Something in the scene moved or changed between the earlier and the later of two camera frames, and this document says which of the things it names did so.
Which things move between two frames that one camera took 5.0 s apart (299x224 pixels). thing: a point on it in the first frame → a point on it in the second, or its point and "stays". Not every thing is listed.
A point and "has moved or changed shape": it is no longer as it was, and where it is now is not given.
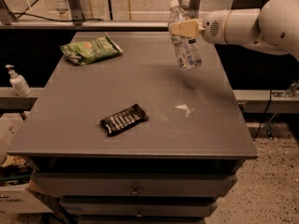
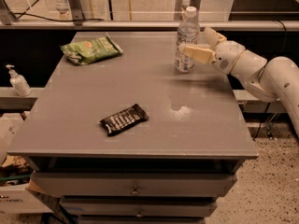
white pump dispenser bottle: [19, 82] stays
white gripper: [212, 28] → [226, 57]
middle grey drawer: [138, 206] stays
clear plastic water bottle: [187, 48] has moved or changed shape
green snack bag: [85, 52] stays
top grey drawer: [133, 184] stays
